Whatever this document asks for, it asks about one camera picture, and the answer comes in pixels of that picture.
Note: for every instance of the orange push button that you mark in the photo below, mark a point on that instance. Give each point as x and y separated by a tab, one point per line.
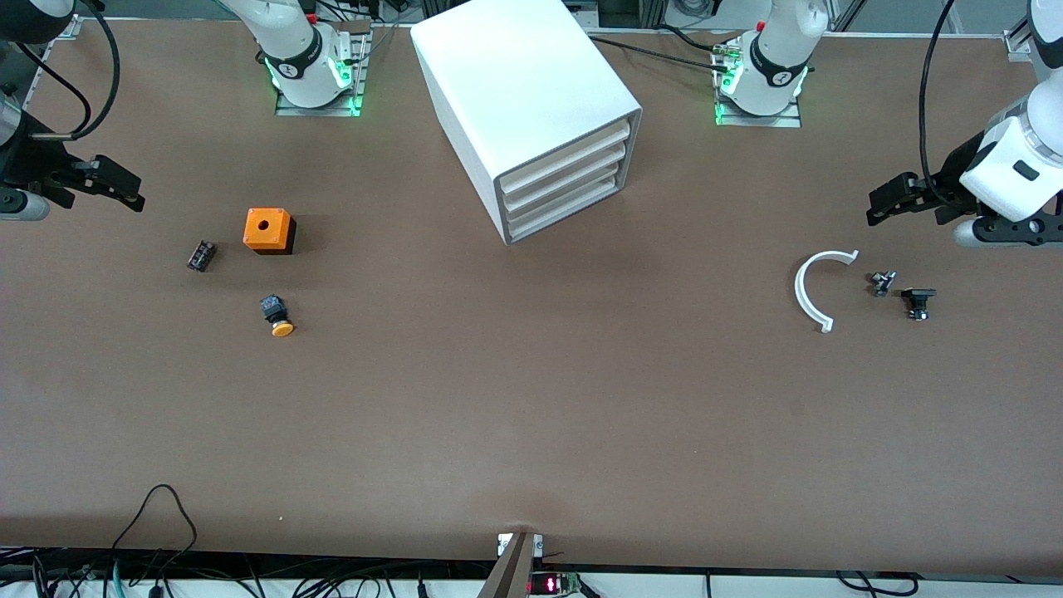
282	329

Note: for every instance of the white plastic drawer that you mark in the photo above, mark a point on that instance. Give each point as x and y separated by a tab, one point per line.
565	211
565	196
565	161
565	178

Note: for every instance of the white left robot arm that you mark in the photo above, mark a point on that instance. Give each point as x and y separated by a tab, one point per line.
1021	158

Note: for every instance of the white drawer cabinet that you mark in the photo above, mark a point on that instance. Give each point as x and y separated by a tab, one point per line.
515	83

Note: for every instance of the white curved plastic arc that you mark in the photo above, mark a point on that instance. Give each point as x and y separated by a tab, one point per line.
798	291

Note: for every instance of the orange box with hole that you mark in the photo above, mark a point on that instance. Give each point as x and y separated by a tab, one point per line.
266	228

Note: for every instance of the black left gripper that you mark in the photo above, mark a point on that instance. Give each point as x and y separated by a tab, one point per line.
957	170

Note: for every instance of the perforated aluminium rail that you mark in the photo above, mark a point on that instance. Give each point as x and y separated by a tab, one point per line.
56	50

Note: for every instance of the aluminium frame profile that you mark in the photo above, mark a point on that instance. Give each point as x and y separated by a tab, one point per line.
1015	43

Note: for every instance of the circuit board with red LED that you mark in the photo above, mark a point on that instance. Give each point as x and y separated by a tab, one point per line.
552	584

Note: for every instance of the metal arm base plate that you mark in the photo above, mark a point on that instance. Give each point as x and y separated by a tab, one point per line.
359	83
781	121

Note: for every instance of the small black plastic part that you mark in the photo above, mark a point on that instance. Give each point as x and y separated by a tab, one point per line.
918	295

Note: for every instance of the grey camera mount bar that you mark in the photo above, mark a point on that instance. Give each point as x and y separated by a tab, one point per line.
511	569

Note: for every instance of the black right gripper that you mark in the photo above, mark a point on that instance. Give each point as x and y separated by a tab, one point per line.
25	158

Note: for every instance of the small grey metal part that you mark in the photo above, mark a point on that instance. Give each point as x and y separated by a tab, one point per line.
882	282

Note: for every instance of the small black terminal block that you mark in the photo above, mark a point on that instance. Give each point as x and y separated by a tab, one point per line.
201	256

